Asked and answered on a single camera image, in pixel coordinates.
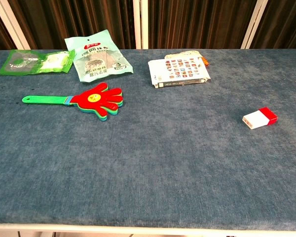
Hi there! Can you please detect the red hand clapper green handle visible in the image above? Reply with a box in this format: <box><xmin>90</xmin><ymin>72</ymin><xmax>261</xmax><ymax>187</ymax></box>
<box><xmin>22</xmin><ymin>82</ymin><xmax>124</xmax><ymax>121</ymax></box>

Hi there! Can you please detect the blue tablecloth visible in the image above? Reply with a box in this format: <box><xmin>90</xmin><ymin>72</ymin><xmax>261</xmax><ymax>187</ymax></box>
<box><xmin>0</xmin><ymin>48</ymin><xmax>296</xmax><ymax>232</ymax></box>

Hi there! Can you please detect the white box with picture grid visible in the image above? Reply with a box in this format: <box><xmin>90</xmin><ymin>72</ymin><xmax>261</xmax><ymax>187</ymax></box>
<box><xmin>148</xmin><ymin>56</ymin><xmax>212</xmax><ymax>89</ymax></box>

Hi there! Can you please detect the teal cleaning cloth package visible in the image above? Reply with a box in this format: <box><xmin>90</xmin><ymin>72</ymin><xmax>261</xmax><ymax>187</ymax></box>
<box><xmin>64</xmin><ymin>29</ymin><xmax>134</xmax><ymax>82</ymax></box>

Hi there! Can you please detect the beige mesh item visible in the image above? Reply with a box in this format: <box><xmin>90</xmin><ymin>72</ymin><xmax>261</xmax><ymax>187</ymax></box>
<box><xmin>164</xmin><ymin>50</ymin><xmax>203</xmax><ymax>60</ymax></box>

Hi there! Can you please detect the dark brown curtain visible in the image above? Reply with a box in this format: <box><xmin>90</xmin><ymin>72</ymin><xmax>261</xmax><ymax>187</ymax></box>
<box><xmin>0</xmin><ymin>0</ymin><xmax>296</xmax><ymax>50</ymax></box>

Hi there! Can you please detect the red and white block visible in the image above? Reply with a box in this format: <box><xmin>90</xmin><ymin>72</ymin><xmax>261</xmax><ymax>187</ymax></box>
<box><xmin>242</xmin><ymin>107</ymin><xmax>279</xmax><ymax>130</ymax></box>

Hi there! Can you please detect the green plastic package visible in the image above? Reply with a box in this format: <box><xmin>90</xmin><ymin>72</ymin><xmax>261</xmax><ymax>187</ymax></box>
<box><xmin>0</xmin><ymin>49</ymin><xmax>76</xmax><ymax>76</ymax></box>

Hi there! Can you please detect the white frame post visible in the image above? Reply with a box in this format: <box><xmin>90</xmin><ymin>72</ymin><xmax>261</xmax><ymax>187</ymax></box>
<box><xmin>240</xmin><ymin>0</ymin><xmax>269</xmax><ymax>49</ymax></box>
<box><xmin>0</xmin><ymin>0</ymin><xmax>32</xmax><ymax>50</ymax></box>
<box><xmin>132</xmin><ymin>0</ymin><xmax>149</xmax><ymax>49</ymax></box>

